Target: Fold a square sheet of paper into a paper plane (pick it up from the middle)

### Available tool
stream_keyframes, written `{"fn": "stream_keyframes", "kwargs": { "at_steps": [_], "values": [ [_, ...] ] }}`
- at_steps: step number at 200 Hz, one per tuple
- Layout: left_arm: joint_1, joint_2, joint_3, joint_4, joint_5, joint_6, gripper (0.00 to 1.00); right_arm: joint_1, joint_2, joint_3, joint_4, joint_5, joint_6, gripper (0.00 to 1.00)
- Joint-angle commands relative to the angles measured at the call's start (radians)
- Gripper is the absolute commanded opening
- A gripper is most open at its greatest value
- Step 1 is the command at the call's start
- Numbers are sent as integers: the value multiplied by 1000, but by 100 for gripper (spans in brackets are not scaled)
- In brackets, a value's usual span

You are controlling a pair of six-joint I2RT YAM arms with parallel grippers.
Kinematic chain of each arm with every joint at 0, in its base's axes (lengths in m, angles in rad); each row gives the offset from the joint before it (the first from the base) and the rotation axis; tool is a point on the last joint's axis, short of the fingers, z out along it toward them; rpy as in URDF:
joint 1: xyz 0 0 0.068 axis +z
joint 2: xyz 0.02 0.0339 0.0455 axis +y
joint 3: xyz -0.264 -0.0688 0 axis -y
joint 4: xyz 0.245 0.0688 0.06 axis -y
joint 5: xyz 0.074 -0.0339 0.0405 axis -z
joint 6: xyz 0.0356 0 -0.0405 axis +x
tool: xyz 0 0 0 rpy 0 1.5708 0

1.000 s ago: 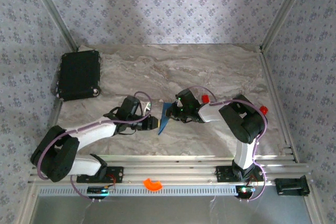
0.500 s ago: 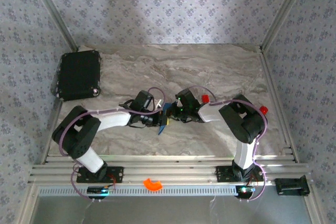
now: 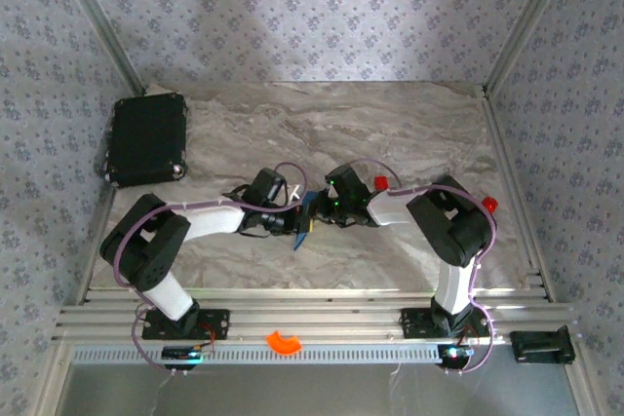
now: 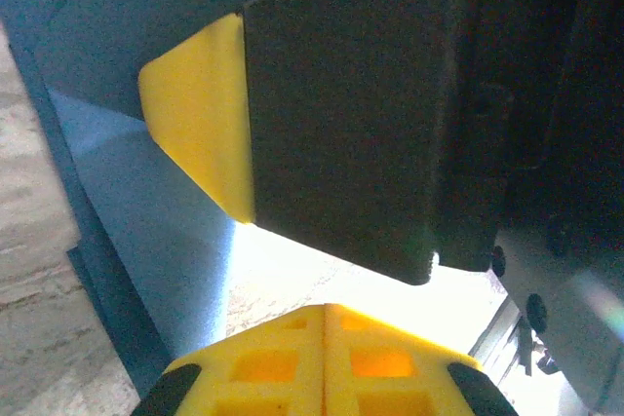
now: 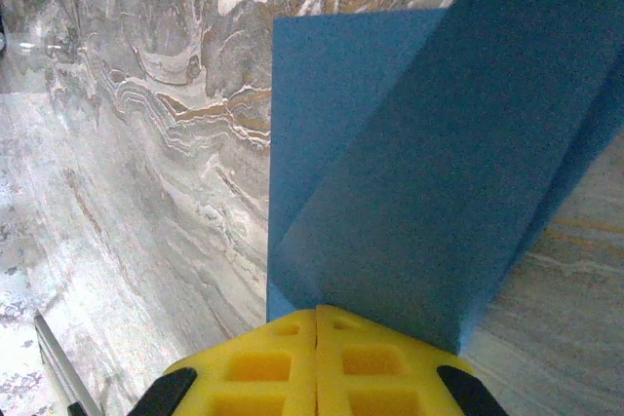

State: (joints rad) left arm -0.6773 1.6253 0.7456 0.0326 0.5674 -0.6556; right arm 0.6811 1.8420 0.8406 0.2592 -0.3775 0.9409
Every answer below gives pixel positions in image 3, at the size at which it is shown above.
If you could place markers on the blue cloth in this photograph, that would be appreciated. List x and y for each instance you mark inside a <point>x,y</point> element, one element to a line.
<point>300,242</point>

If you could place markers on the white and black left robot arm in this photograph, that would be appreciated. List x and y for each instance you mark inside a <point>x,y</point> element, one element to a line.
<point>214,221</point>

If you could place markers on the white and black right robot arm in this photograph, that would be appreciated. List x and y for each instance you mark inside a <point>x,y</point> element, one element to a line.
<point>390,209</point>

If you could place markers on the grey metal sheet panel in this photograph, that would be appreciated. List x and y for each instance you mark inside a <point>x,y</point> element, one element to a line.
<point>317,391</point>

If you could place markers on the small red block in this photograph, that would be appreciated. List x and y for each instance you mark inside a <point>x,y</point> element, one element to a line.
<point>381,183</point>

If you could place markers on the orange curved plastic piece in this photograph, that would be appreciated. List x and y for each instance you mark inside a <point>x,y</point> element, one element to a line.
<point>280,347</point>

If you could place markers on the red textured cylinder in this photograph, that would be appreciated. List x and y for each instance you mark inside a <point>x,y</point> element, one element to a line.
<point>490,205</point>

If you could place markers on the black rectangular case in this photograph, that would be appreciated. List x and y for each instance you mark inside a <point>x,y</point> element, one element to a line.
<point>146,138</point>

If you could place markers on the circuit board with green light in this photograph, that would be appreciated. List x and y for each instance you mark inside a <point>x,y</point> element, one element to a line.
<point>180,352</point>
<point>453,352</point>

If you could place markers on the black clamp block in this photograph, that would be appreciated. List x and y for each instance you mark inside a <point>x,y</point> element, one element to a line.
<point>541,345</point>

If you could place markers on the aluminium rail frame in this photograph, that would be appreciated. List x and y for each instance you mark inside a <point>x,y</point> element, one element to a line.
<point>317,318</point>

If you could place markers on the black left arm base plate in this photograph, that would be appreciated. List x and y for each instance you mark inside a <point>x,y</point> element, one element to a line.
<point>217,323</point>

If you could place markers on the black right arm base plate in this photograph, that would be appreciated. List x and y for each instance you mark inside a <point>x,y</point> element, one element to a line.
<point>414,323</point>

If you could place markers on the aluminium side rail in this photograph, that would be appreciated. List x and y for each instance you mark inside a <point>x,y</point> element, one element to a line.
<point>84,291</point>
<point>508,167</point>

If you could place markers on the aluminium corner post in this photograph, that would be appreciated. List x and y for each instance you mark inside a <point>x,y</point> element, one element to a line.
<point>527,21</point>
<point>99,21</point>

